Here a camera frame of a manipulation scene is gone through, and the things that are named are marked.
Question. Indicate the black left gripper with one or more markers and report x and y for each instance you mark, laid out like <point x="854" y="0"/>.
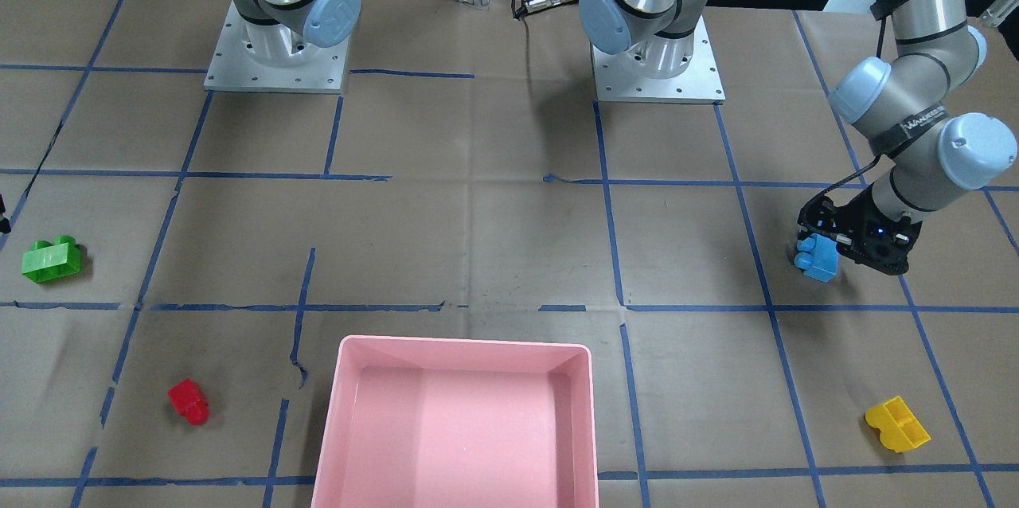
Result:
<point x="847" y="219"/>

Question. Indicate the blue toy block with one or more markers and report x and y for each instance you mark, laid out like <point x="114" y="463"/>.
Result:
<point x="817" y="257"/>

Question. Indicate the green toy block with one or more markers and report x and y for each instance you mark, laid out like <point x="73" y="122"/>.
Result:
<point x="45" y="260"/>

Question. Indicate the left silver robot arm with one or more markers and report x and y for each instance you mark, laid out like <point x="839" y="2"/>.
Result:
<point x="897" y="106"/>

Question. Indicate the pink plastic box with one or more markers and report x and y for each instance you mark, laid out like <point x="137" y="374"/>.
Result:
<point x="431" y="422"/>

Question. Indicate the yellow toy block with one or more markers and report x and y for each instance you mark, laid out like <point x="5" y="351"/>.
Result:
<point x="898" y="428"/>

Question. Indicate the red toy block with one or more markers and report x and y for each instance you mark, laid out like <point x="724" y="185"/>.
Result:
<point x="189" y="401"/>

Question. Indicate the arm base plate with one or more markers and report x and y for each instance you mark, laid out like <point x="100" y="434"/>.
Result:
<point x="660" y="70"/>
<point x="251" y="58"/>

